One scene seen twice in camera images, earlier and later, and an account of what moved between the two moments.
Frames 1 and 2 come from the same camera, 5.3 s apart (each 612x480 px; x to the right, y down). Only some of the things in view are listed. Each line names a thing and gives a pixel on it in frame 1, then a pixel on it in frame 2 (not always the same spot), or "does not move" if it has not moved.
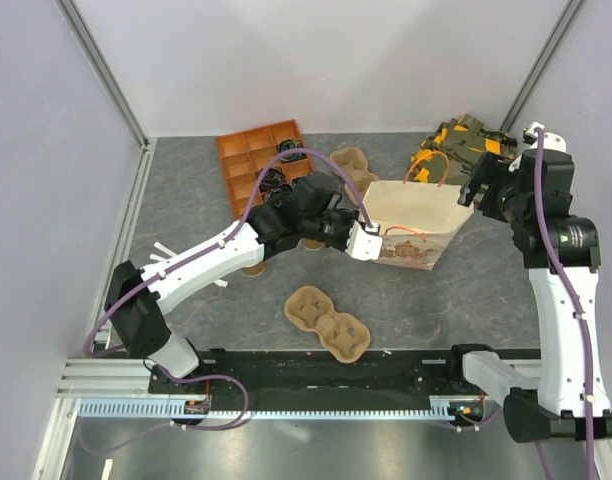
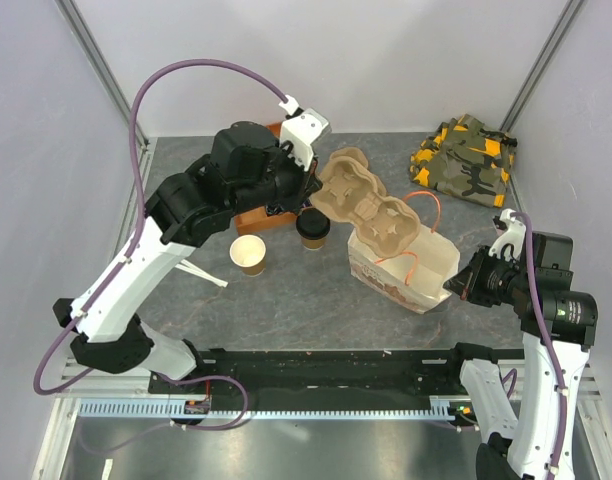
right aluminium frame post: x=542 y=65 does not move
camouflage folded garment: x=452 y=150 does not move
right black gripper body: x=502 y=201 → x=494 y=279
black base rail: x=257 y=373 does not move
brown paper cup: x=311 y=244 does not move
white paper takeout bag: x=417 y=220 → x=416 y=281
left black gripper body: x=335 y=228 → x=305 y=182
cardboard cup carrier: x=344 y=337 → x=351 y=190
